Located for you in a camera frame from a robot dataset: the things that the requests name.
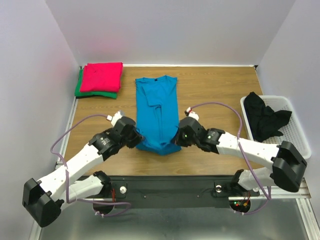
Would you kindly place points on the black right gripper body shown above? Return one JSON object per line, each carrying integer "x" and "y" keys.
{"x": 180, "y": 137}

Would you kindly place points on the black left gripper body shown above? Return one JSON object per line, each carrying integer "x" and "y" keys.
{"x": 132, "y": 140}

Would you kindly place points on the blue t-shirt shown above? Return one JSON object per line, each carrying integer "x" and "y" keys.
{"x": 157, "y": 114}

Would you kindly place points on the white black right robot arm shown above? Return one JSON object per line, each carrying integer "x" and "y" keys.
{"x": 282, "y": 164}

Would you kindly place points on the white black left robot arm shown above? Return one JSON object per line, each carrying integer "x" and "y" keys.
{"x": 46, "y": 198}

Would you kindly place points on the folded pink t-shirt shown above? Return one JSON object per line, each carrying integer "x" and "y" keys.
{"x": 102, "y": 77}

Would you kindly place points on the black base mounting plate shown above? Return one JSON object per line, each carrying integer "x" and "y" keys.
{"x": 180, "y": 191}

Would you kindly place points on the folded green t-shirt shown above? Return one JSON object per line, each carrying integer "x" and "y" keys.
{"x": 78, "y": 94}

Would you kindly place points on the black t-shirt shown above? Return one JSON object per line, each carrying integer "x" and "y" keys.
{"x": 264, "y": 122}

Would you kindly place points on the white plastic laundry basket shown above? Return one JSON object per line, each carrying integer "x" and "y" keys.
{"x": 293, "y": 131}

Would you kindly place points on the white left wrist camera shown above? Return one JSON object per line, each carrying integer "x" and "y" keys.
{"x": 113, "y": 119}

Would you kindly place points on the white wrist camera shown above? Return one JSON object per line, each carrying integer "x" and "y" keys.
{"x": 190, "y": 113}
{"x": 113, "y": 119}

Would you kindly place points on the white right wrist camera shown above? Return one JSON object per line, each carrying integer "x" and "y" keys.
{"x": 190, "y": 113}

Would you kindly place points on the aluminium frame rail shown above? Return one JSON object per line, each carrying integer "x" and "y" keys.
{"x": 47, "y": 197}

